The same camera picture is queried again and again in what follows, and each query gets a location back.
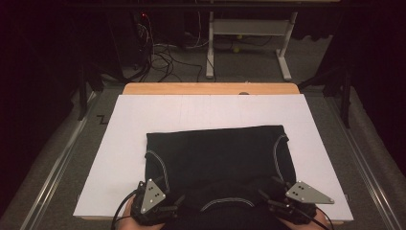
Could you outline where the tangle of floor cables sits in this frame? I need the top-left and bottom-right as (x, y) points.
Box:
(137, 12), (205, 83)

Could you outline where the metal floor rail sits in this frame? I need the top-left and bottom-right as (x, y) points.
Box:
(18, 91), (98, 230)
(325, 95), (404, 230)

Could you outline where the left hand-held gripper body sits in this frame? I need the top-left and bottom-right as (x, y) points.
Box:
(130, 178), (178, 226)

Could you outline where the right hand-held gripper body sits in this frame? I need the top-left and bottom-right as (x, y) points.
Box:
(267, 180), (335, 225)

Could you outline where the right hand-held gripper black cable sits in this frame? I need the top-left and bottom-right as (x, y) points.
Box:
(296, 205), (336, 230)

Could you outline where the black metal stand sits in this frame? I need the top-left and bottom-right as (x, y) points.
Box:
(298, 61), (352, 129)
(77, 60), (106, 122)

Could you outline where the white metal desk frame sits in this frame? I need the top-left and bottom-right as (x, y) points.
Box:
(205, 11), (299, 81)

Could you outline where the dark equipment with red light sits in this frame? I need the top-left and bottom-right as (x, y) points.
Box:
(106, 11), (151, 70)

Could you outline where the left hand-held gripper black cable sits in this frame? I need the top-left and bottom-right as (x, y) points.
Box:
(110, 191), (139, 230)

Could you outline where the white paper sheet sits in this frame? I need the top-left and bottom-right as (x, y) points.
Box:
(73, 93), (354, 223)

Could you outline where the person's left hand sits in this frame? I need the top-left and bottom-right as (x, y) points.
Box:
(119, 198), (165, 230)

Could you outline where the black knitted vest grey trim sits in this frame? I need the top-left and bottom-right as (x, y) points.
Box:
(144, 124), (298, 230)

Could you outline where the person's right hand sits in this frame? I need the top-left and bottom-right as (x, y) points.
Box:
(281, 211), (330, 230)

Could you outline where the hand-held gripper black cable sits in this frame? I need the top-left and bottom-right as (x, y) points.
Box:
(296, 205), (336, 230)
(110, 191), (139, 230)

